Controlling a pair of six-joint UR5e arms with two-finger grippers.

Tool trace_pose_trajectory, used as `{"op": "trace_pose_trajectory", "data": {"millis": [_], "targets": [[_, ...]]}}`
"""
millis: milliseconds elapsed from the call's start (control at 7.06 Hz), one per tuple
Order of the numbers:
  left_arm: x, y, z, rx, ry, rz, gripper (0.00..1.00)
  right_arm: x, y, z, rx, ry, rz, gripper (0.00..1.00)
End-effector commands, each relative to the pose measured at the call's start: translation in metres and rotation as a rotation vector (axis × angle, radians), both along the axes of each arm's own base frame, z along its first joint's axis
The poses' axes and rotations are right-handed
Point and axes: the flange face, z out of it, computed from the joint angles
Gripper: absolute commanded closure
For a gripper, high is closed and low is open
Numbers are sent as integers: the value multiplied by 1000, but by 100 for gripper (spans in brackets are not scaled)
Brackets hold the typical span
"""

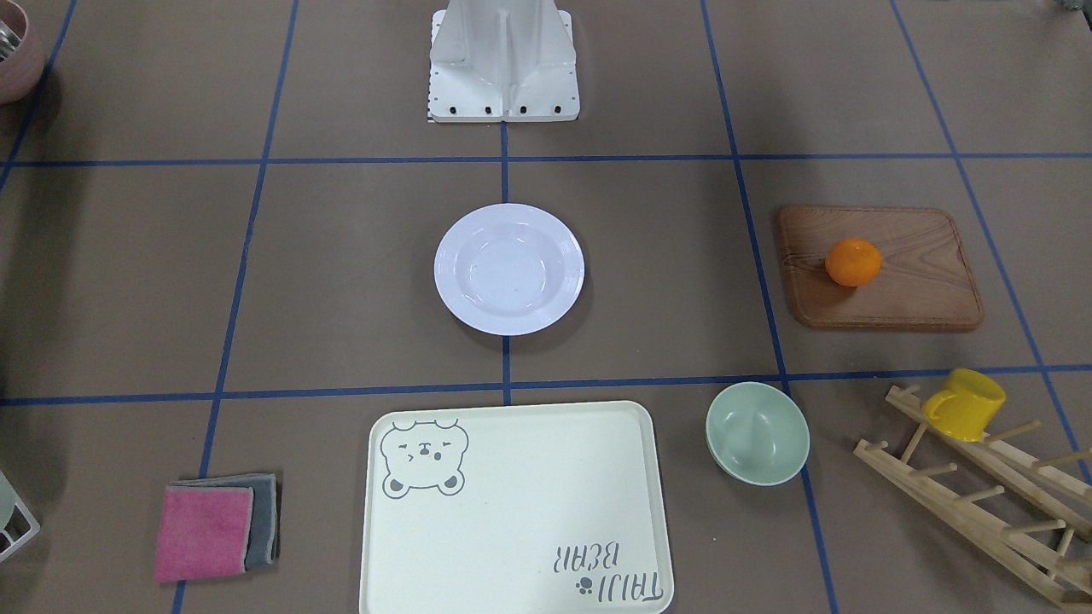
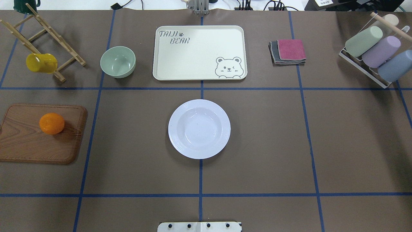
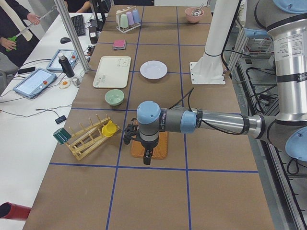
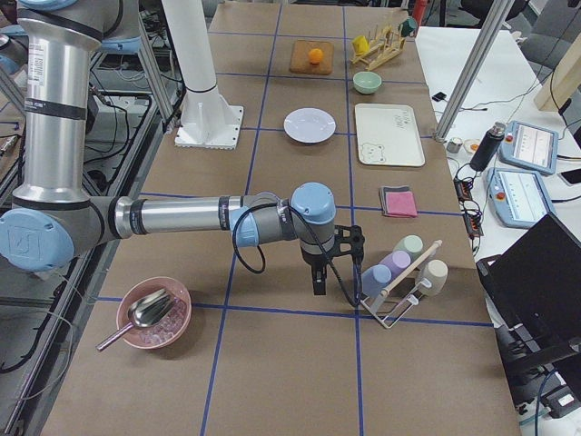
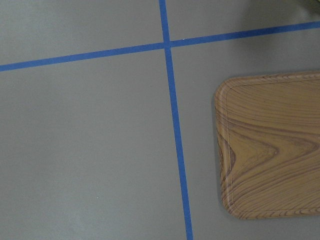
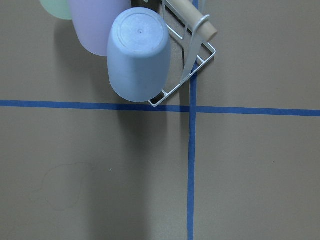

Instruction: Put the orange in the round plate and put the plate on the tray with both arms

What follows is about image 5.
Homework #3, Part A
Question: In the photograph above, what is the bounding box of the brown wooden cutting board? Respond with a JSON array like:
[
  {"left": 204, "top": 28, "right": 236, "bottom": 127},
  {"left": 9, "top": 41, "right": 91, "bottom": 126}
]
[{"left": 214, "top": 71, "right": 320, "bottom": 219}]

